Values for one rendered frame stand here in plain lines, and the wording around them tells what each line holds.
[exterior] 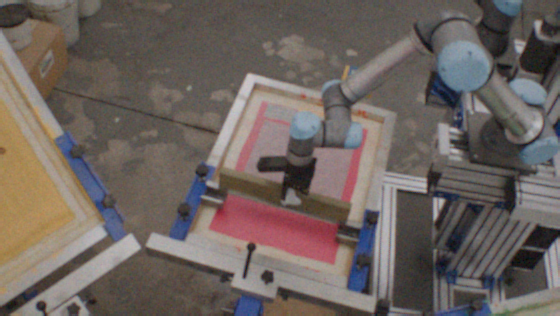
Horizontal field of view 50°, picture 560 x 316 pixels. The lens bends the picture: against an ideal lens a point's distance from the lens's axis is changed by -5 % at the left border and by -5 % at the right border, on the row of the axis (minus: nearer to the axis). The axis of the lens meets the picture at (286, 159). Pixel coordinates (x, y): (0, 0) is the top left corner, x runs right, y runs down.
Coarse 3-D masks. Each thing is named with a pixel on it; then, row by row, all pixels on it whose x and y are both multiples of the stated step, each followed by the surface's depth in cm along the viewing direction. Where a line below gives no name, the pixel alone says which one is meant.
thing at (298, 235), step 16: (320, 160) 221; (336, 160) 221; (352, 160) 222; (320, 176) 216; (336, 176) 217; (352, 176) 218; (320, 192) 212; (336, 192) 212; (352, 192) 213; (288, 224) 202; (304, 224) 203; (320, 224) 203; (336, 224) 204; (288, 240) 198; (304, 240) 199; (320, 240) 199; (304, 256) 195; (320, 256) 195
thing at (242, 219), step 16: (256, 128) 227; (272, 128) 228; (288, 128) 229; (256, 144) 222; (272, 144) 223; (240, 160) 217; (256, 160) 217; (272, 176) 214; (224, 208) 203; (240, 208) 204; (256, 208) 205; (272, 208) 205; (224, 224) 199; (240, 224) 200; (256, 224) 201; (272, 224) 201; (256, 240) 197; (272, 240) 197
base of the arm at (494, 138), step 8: (488, 120) 192; (496, 120) 187; (488, 128) 190; (496, 128) 187; (504, 128) 184; (480, 136) 194; (488, 136) 190; (496, 136) 188; (504, 136) 186; (488, 144) 190; (496, 144) 188; (504, 144) 187; (512, 144) 187; (496, 152) 190; (504, 152) 188; (512, 152) 188
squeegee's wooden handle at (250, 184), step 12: (228, 168) 190; (228, 180) 190; (240, 180) 188; (252, 180) 188; (264, 180) 188; (252, 192) 191; (264, 192) 190; (276, 192) 188; (288, 192) 187; (300, 192) 187; (312, 192) 188; (288, 204) 191; (300, 204) 189; (312, 204) 188; (324, 204) 187; (336, 204) 186; (348, 204) 187; (336, 216) 189
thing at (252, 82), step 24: (240, 96) 232; (288, 96) 238; (312, 96) 236; (384, 120) 234; (216, 144) 216; (384, 144) 224; (216, 168) 210; (384, 168) 217; (192, 240) 190; (216, 240) 191; (264, 264) 187; (288, 264) 188
